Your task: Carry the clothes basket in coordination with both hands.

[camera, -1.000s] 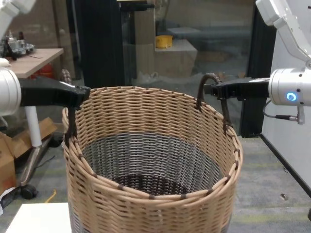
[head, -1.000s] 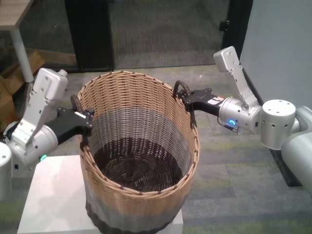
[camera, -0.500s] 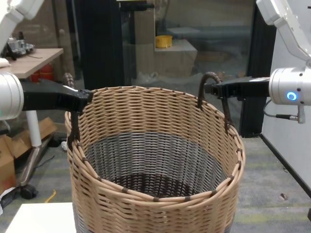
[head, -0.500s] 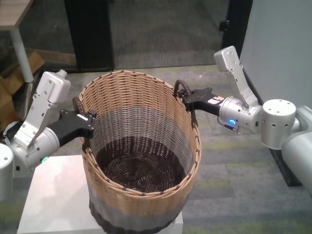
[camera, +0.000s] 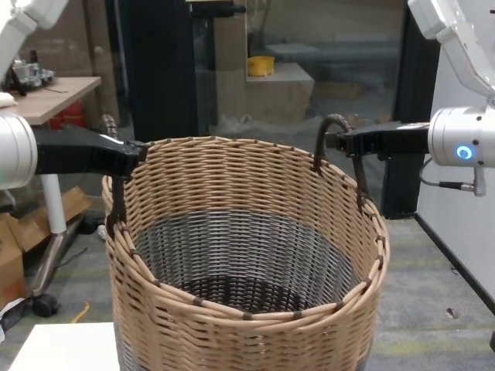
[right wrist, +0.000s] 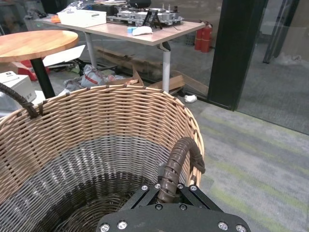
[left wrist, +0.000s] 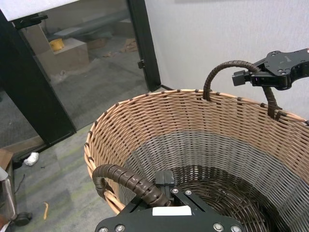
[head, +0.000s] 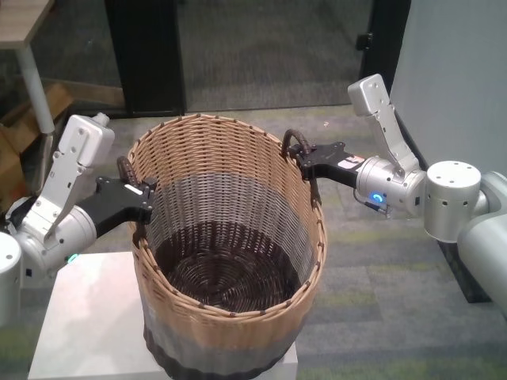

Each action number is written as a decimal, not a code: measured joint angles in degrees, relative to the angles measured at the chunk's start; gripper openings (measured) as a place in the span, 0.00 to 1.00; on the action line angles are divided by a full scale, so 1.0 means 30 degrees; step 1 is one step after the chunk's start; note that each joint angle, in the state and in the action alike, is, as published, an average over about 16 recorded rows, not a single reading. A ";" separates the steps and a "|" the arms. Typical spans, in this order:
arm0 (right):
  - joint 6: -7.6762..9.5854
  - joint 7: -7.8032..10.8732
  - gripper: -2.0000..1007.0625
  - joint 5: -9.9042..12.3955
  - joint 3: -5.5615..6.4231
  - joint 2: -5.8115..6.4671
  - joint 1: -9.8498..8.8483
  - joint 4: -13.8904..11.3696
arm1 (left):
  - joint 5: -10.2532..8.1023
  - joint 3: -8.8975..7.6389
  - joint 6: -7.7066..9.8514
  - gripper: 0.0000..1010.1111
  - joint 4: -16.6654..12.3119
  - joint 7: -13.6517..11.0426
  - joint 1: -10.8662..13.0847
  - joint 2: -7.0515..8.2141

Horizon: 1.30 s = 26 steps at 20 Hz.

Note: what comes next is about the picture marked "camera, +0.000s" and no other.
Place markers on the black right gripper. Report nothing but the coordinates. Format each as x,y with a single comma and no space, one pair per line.
402,141

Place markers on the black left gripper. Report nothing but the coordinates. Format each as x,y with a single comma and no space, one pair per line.
77,154

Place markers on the tan grey brown wicker basket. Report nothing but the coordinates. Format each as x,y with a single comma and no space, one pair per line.
251,340

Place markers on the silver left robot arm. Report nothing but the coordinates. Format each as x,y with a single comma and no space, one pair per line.
15,150

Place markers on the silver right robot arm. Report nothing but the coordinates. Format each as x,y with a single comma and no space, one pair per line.
456,135

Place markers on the red fire extinguisher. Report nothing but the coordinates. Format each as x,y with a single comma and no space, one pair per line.
74,115
57,121

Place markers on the plain folded cardboard box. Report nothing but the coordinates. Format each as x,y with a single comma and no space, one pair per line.
77,203

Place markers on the wide black pillar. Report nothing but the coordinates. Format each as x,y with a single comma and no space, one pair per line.
154,77

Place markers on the concrete block step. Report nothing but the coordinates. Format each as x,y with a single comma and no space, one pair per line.
278,96

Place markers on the white crumpled paper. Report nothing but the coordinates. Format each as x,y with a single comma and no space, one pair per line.
101,232

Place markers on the wooden desk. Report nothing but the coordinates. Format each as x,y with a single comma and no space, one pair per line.
58,96

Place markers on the white and chrome desk leg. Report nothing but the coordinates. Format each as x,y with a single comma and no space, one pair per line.
54,205

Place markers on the grey table behind glass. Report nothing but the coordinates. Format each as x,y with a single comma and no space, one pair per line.
294,48

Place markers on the yellow bucket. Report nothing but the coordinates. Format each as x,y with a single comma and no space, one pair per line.
261,66

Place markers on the metal equipment pile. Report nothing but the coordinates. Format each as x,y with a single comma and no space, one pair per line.
33,73

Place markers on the small black tripod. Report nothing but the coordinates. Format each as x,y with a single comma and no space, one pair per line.
19,87

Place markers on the white mouse-shaped object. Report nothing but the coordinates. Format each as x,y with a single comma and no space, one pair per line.
7,99

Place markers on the yellow strip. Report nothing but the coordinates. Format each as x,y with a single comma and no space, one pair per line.
82,312

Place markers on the printed cardboard box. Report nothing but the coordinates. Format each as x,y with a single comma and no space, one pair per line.
11,270

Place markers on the black caster wheel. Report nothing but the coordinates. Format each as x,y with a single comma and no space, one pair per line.
45,305

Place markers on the small brown debris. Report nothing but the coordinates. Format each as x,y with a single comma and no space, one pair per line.
452,314

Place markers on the black plastic bag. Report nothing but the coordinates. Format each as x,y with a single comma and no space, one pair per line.
15,320

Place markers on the black door frame post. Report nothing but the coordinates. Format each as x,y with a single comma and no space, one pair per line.
415,77

